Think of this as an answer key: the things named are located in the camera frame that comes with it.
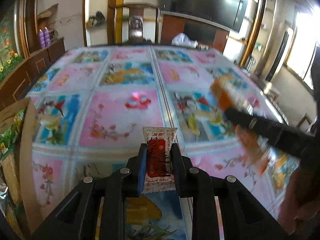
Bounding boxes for black flat television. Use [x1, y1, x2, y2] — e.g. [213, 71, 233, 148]
[161, 0, 248, 33]

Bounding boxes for brown wooden panel cabinet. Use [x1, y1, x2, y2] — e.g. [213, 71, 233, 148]
[0, 37, 66, 110]

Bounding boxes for white alcove shelf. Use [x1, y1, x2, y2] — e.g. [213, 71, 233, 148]
[85, 0, 110, 47]

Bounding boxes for carved wooden armchair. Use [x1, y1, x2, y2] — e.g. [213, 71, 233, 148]
[108, 2, 160, 46]

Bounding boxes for fruit print tablecloth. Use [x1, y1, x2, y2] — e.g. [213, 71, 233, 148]
[25, 44, 303, 240]

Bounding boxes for dark cloth bundle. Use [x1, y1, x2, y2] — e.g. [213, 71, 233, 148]
[86, 11, 105, 28]

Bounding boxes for wooden side chair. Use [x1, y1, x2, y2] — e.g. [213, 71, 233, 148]
[297, 114, 316, 133]

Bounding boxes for orange snack packet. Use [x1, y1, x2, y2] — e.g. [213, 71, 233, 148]
[210, 74, 274, 177]

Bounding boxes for white red candy packet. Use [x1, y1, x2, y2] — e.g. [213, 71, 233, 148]
[142, 126, 178, 194]

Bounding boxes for artificial flower planter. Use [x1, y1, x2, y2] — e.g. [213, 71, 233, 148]
[0, 7, 25, 80]

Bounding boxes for dark kettle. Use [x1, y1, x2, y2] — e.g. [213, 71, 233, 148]
[246, 55, 257, 69]

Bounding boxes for cardboard box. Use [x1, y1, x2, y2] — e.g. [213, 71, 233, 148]
[0, 97, 38, 234]

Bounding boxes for wooden television cabinet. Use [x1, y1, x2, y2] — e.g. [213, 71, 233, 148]
[160, 11, 230, 53]

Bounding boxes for white plastic bag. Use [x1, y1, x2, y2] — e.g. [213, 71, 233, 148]
[172, 33, 199, 48]

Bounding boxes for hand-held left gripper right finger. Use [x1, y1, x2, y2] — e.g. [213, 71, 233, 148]
[171, 144, 292, 240]

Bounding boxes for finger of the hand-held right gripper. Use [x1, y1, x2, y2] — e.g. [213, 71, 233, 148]
[222, 107, 300, 155]

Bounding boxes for standing air conditioner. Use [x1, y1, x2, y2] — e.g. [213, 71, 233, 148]
[260, 27, 298, 83]

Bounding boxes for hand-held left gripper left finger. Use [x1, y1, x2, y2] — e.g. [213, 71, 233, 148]
[31, 144, 148, 240]

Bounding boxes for window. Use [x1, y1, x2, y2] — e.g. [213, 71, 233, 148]
[285, 10, 320, 90]

